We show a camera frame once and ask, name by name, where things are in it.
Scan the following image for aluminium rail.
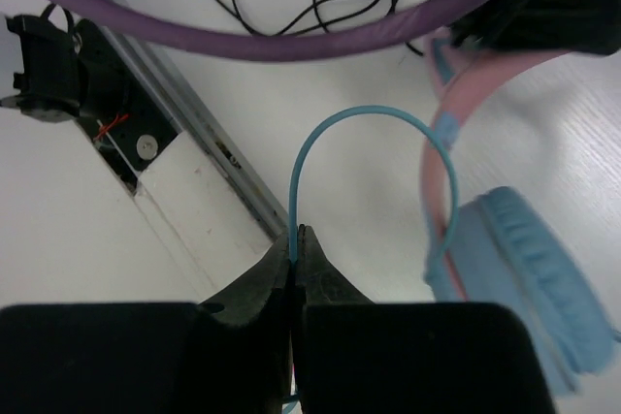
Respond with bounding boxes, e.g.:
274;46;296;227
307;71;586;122
99;26;287;239

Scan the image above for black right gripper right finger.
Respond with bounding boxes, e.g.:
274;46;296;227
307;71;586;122
293;226;555;413

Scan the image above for pink blue cat-ear headphones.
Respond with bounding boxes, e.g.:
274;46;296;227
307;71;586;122
420;30;620;396

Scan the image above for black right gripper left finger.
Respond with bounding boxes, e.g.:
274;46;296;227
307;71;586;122
1;235;296;413

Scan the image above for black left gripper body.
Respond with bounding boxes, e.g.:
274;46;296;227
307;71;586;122
449;0;620;56

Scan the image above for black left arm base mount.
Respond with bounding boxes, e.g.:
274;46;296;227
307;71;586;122
1;4;179;192

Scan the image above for blue headphone cable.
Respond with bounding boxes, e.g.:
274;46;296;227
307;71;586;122
280;104;460;414

